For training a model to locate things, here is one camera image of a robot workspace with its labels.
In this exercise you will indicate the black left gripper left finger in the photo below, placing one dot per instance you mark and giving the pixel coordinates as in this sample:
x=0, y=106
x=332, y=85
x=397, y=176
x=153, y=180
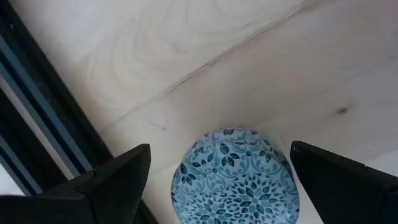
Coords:
x=93, y=199

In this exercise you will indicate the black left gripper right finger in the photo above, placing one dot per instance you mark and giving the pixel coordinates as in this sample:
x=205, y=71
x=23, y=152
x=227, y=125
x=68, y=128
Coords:
x=348, y=193

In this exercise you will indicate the blue floral candle tin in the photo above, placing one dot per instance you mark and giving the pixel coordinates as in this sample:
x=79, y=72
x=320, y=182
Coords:
x=233, y=180

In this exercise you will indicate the black aluminium table frame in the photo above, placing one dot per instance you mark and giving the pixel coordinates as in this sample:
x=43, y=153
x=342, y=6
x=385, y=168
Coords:
x=56, y=99

